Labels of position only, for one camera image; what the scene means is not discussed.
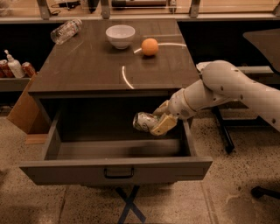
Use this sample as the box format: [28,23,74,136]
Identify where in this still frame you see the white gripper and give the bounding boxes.
[150,88,195,136]

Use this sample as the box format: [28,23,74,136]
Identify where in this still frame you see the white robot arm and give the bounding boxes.
[150,60,280,136]

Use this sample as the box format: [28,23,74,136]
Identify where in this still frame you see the open grey top drawer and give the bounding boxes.
[20,97,213,186]

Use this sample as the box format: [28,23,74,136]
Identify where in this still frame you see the red soda can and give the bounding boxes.
[22,62,37,77]
[0,59,14,78]

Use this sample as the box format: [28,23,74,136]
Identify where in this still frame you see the grey cabinet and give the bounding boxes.
[29,19,199,122]

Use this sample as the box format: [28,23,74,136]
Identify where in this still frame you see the orange fruit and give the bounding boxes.
[141,38,158,56]

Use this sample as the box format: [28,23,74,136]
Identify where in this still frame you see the black table leg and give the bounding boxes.
[212,107,235,154]

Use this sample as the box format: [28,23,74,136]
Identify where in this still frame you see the white bowl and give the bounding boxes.
[106,24,136,49]

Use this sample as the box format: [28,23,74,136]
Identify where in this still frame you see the blue tape cross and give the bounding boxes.
[115,185,146,224]

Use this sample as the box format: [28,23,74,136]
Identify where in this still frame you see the black chair base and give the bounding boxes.
[251,186,280,200]

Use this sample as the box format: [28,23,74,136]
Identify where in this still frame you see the clear plastic water bottle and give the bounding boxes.
[50,18,82,45]

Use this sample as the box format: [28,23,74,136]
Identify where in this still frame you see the white pump bottle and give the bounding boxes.
[4,50,25,78]

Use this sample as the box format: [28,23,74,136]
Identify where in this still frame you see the black drawer handle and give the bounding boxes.
[103,168,134,179]

